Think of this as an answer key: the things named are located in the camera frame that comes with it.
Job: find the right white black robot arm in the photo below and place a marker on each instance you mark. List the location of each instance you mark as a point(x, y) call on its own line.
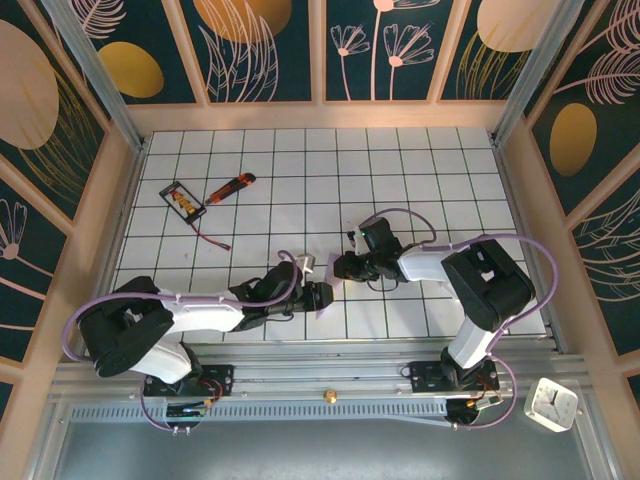
point(475, 340)

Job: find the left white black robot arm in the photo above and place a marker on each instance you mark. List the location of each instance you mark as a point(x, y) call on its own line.
point(200, 315)

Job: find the grey metal sheet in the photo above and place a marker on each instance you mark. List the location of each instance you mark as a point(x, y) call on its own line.
point(320, 450)

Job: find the white square alarm clock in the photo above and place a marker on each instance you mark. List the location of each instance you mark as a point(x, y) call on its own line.
point(550, 405)

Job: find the small brass knob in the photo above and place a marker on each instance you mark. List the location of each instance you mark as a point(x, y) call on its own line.
point(330, 396)

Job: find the red black utility knife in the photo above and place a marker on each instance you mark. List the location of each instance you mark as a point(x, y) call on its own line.
point(230, 189)

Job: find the black battery pack yellow label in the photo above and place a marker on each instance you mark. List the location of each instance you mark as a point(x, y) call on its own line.
point(183, 202)

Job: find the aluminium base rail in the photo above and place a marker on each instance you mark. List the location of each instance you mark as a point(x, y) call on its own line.
point(300, 372)

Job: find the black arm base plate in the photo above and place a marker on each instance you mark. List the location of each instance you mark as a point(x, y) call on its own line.
point(220, 380)
point(425, 377)

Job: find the aluminium side rail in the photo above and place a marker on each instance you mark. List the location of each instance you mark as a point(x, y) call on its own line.
point(515, 200)
point(125, 200)

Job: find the aluminium corner post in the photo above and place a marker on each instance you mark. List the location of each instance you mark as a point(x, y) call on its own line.
point(103, 85)
point(541, 75)

